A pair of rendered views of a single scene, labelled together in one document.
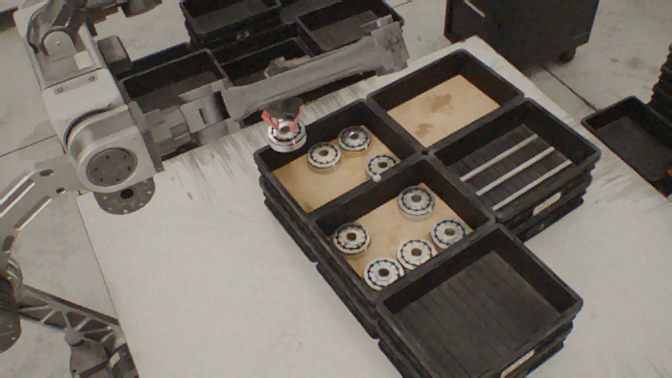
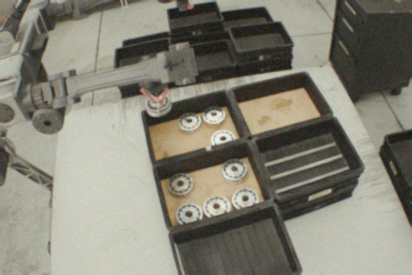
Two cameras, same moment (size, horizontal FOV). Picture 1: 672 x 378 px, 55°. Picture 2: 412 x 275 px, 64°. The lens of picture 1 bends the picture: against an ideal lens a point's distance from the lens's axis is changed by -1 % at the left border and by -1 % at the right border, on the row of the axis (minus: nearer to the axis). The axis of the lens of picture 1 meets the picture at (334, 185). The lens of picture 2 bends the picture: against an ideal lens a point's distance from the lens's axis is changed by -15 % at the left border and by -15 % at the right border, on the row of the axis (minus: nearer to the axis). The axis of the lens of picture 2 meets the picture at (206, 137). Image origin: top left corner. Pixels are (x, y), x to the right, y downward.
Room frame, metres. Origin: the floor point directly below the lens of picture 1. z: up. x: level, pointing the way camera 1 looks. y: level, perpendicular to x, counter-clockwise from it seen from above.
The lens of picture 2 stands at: (0.34, -0.44, 2.13)
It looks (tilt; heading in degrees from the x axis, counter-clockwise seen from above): 51 degrees down; 21
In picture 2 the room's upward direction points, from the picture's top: 8 degrees counter-clockwise
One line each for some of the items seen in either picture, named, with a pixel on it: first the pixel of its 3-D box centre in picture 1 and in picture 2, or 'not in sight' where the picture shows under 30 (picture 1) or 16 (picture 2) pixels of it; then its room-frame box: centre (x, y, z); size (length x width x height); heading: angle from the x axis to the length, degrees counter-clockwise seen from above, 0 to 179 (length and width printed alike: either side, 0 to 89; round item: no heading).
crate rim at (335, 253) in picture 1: (401, 222); (210, 184); (1.04, -0.16, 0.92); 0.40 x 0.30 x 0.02; 120
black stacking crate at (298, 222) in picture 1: (337, 167); (193, 133); (1.30, -0.01, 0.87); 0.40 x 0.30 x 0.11; 120
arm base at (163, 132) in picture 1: (163, 131); (33, 96); (0.90, 0.31, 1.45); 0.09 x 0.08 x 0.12; 24
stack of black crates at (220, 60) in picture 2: (273, 98); (205, 73); (2.25, 0.24, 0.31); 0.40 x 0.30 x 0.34; 114
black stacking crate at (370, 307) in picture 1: (400, 234); (212, 191); (1.04, -0.16, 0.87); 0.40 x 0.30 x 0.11; 120
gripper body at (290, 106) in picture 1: (279, 97); (151, 80); (1.30, 0.12, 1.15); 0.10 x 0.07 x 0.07; 67
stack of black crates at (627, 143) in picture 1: (633, 155); (408, 165); (1.77, -1.24, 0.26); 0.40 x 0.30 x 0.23; 24
